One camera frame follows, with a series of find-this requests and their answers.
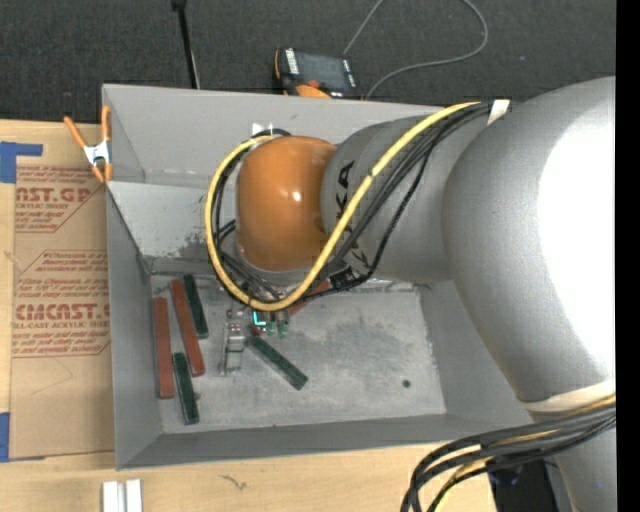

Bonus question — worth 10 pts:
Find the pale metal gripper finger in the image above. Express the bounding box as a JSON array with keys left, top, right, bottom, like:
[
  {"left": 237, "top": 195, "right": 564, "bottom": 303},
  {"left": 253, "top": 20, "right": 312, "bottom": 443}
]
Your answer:
[
  {"left": 229, "top": 321, "right": 248, "bottom": 375},
  {"left": 217, "top": 323, "right": 233, "bottom": 377}
]

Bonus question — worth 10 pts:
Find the red-brown flat block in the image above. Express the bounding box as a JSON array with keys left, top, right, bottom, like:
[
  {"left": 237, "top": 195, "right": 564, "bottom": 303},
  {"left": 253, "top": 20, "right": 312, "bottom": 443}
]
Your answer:
[
  {"left": 169, "top": 278, "right": 207, "bottom": 378},
  {"left": 151, "top": 296, "right": 177, "bottom": 400}
]

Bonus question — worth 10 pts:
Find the dark green flat block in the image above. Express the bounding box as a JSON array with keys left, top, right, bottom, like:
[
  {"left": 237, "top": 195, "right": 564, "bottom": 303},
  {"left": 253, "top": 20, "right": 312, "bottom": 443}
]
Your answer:
[
  {"left": 171, "top": 352, "right": 201, "bottom": 426},
  {"left": 182, "top": 273, "right": 210, "bottom": 340},
  {"left": 247, "top": 335, "right": 310, "bottom": 392}
]

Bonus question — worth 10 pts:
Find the grey metal bin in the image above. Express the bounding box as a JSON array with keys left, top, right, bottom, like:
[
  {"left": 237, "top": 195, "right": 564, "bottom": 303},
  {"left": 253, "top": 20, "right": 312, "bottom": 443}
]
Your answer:
[{"left": 101, "top": 83, "right": 535, "bottom": 471}]

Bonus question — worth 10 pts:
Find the brown cardboard board red print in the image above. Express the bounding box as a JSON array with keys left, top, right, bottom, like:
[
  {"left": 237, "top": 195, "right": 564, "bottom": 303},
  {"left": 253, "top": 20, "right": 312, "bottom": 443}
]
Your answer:
[{"left": 0, "top": 118, "right": 117, "bottom": 462}]

